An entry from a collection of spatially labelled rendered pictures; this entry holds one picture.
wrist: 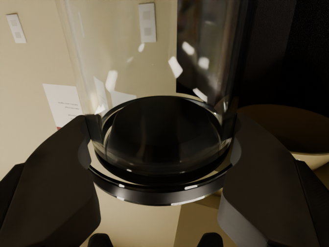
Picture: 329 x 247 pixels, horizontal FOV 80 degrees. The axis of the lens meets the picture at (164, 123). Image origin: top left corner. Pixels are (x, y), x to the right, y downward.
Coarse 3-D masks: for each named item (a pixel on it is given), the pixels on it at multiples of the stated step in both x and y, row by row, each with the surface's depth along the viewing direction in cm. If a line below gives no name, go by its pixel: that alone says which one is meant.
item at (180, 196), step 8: (96, 176) 10; (224, 176) 10; (104, 184) 10; (112, 184) 10; (208, 184) 10; (216, 184) 10; (112, 192) 10; (120, 192) 10; (128, 192) 9; (136, 192) 9; (144, 192) 9; (176, 192) 9; (184, 192) 9; (192, 192) 9; (200, 192) 10; (208, 192) 10; (136, 200) 10; (144, 200) 9; (152, 200) 9; (160, 200) 9; (168, 200) 9; (176, 200) 9; (184, 200) 10
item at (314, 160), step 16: (240, 112) 39; (256, 112) 41; (272, 112) 40; (288, 112) 39; (304, 112) 38; (272, 128) 41; (288, 128) 39; (304, 128) 37; (320, 128) 35; (304, 144) 37; (320, 144) 34; (304, 160) 27; (320, 160) 27
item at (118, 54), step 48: (96, 0) 6; (144, 0) 6; (192, 0) 6; (240, 0) 7; (96, 48) 7; (144, 48) 7; (192, 48) 7; (240, 48) 8; (96, 96) 8; (144, 96) 7; (192, 96) 8; (96, 144) 11; (144, 144) 9; (192, 144) 9
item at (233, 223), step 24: (240, 120) 11; (240, 144) 9; (264, 144) 9; (240, 168) 8; (264, 168) 8; (288, 168) 8; (240, 192) 7; (264, 192) 7; (288, 192) 7; (240, 216) 6; (264, 216) 6; (288, 216) 6; (240, 240) 6; (264, 240) 6; (288, 240) 5; (312, 240) 5
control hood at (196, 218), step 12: (192, 204) 31; (204, 204) 31; (216, 204) 31; (180, 216) 31; (192, 216) 31; (204, 216) 30; (216, 216) 30; (180, 228) 31; (192, 228) 30; (204, 228) 30; (216, 228) 29; (180, 240) 30; (192, 240) 30; (228, 240) 28
